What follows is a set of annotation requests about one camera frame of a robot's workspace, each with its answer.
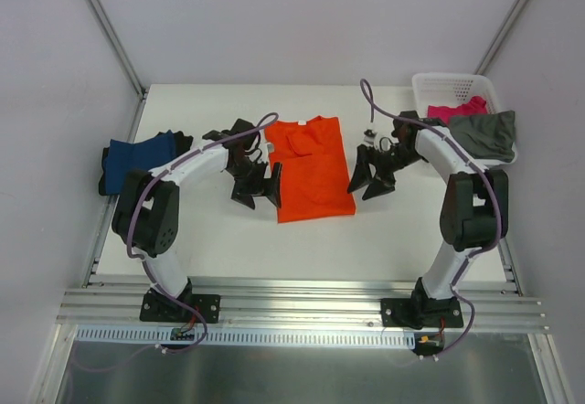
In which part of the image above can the orange t shirt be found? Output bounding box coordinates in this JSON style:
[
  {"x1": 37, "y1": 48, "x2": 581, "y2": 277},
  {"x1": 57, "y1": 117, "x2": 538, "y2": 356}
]
[{"x1": 265, "y1": 116, "x2": 356, "y2": 223}]

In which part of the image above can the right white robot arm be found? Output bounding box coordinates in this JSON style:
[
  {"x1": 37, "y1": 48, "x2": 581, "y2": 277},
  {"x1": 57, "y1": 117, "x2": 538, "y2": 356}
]
[{"x1": 347, "y1": 111, "x2": 508, "y2": 330}]

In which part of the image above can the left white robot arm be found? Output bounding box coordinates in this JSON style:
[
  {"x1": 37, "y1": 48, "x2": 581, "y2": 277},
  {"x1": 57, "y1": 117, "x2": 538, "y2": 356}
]
[{"x1": 112, "y1": 112, "x2": 282, "y2": 320}]

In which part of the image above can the white plastic basket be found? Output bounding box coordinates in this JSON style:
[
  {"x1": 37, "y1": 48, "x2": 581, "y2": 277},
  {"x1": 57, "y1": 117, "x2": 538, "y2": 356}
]
[{"x1": 412, "y1": 73, "x2": 517, "y2": 181}]

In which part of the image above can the pink t shirt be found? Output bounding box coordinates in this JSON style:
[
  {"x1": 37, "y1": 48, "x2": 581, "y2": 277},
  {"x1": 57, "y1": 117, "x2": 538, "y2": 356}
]
[{"x1": 427, "y1": 96, "x2": 488, "y2": 124}]

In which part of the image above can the grey t shirt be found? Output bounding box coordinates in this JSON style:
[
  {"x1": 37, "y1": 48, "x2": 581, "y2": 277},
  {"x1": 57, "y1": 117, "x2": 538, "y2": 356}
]
[{"x1": 448, "y1": 111, "x2": 516, "y2": 164}]

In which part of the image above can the blue folded t shirt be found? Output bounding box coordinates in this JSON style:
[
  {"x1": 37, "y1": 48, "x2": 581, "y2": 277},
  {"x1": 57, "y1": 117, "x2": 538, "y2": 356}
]
[{"x1": 101, "y1": 130, "x2": 177, "y2": 195}]

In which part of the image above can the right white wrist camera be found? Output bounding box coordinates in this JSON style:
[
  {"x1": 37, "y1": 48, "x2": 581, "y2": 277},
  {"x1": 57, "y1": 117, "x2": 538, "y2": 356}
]
[{"x1": 364, "y1": 123, "x2": 394, "y2": 153}]

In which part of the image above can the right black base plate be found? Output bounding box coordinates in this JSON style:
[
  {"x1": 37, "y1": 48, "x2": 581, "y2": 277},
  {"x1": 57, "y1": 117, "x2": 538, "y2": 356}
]
[{"x1": 380, "y1": 297, "x2": 463, "y2": 330}]

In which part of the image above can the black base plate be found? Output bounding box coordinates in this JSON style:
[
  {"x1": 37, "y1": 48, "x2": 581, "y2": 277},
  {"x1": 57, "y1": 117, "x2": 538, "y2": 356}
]
[
  {"x1": 139, "y1": 290, "x2": 221, "y2": 324},
  {"x1": 380, "y1": 297, "x2": 463, "y2": 330}
]

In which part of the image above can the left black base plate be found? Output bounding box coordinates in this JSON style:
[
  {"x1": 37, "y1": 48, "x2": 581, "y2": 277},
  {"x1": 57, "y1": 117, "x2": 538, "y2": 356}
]
[{"x1": 139, "y1": 290, "x2": 221, "y2": 324}]

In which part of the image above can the white slotted cable duct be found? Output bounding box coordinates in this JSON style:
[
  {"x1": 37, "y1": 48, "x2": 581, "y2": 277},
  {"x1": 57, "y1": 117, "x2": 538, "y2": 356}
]
[{"x1": 76, "y1": 325, "x2": 415, "y2": 350}]

